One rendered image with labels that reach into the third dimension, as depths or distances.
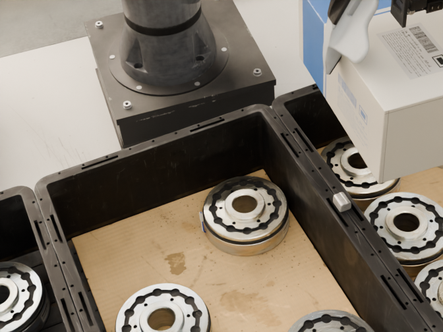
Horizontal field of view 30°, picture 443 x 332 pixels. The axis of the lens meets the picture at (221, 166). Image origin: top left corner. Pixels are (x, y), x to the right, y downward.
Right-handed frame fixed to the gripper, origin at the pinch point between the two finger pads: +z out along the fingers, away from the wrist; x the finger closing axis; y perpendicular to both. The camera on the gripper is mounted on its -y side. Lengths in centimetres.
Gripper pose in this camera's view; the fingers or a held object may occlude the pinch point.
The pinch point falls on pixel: (395, 49)
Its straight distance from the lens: 81.1
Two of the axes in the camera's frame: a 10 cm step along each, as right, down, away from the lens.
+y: 3.0, 6.8, -6.7
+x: 9.5, -2.7, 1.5
